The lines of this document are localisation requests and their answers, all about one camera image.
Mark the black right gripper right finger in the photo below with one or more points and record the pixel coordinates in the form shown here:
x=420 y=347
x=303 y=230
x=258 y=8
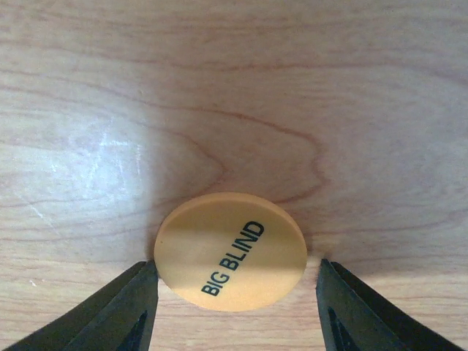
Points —
x=353 y=316

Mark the orange round token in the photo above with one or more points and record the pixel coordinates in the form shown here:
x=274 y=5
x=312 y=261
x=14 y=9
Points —
x=230 y=252

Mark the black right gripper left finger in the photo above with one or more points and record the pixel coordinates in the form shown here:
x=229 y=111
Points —
x=119 y=316

